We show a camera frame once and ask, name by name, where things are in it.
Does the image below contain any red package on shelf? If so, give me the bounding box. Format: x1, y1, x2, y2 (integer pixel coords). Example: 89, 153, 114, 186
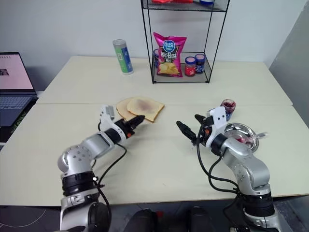
151, 0, 194, 4

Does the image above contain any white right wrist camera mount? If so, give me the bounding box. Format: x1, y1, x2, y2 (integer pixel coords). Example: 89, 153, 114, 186
206, 106, 229, 148

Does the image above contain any blue jam jar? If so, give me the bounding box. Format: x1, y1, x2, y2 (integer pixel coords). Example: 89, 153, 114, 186
194, 53, 206, 74

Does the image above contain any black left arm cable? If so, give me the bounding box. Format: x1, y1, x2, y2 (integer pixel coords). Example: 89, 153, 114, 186
93, 120, 128, 232

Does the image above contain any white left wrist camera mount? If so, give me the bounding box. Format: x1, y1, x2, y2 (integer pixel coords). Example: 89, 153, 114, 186
99, 104, 128, 145

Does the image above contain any red jam jar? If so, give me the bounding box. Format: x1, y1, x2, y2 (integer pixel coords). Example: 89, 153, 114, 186
184, 56, 197, 78

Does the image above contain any open blue laptop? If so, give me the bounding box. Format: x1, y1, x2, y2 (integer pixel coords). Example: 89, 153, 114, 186
0, 51, 39, 128

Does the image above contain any pink potato chips bag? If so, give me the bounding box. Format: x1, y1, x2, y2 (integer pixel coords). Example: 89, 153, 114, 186
153, 31, 188, 79

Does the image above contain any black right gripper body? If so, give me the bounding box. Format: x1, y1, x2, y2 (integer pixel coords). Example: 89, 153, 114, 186
194, 116, 213, 147

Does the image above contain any round metal dish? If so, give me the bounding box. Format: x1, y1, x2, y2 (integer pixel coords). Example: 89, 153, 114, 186
224, 122, 260, 153

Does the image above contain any dark rounded shape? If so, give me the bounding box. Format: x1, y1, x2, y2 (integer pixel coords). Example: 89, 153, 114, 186
124, 208, 160, 232

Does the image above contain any black wire shelf rack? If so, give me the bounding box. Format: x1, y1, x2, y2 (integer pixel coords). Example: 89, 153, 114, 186
140, 0, 229, 85

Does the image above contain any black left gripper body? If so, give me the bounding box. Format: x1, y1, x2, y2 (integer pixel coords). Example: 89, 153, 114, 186
115, 117, 136, 140

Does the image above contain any green blue cylindrical can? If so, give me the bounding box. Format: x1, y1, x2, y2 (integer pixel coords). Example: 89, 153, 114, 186
112, 39, 135, 76

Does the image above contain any open glass jam jar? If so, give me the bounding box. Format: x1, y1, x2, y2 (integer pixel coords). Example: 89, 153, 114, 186
220, 98, 238, 121

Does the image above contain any blue jar behind chips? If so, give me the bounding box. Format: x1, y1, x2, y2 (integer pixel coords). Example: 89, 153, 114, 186
153, 48, 160, 69

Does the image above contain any jam-smeared white bread slice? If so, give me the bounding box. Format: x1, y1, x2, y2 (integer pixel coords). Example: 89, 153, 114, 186
126, 96, 166, 124

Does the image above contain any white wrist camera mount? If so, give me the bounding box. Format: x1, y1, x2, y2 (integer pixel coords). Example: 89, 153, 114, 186
206, 106, 229, 148
99, 104, 128, 145

